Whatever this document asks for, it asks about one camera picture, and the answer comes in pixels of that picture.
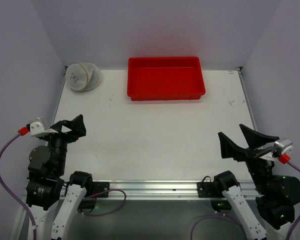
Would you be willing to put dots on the red plastic tray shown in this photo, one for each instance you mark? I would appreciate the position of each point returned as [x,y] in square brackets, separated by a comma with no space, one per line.
[165,78]

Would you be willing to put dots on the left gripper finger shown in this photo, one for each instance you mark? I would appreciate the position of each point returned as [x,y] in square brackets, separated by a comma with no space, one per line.
[62,127]
[76,126]

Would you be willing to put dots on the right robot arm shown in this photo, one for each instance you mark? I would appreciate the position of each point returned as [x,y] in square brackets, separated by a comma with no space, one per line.
[278,194]

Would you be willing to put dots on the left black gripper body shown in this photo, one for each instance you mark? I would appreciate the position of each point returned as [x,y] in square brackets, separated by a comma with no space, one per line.
[63,133]

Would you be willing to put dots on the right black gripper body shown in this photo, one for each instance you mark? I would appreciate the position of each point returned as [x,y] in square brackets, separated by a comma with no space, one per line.
[250,153]

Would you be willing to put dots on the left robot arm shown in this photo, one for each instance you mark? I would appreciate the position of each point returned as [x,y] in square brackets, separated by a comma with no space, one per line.
[52,202]

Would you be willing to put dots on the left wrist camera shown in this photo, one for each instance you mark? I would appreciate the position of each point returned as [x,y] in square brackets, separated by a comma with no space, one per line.
[37,128]

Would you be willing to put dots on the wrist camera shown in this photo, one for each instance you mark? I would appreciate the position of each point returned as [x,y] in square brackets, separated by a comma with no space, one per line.
[37,128]
[280,152]

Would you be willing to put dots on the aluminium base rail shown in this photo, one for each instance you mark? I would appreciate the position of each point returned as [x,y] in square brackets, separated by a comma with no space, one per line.
[166,190]

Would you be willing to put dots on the white mesh laundry bag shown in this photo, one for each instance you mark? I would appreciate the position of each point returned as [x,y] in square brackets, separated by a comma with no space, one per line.
[83,76]

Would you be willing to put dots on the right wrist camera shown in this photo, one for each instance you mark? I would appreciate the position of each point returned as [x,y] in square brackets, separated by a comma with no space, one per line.
[280,152]

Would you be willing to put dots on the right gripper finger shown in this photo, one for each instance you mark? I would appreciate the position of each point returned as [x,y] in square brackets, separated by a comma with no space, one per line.
[256,139]
[230,150]

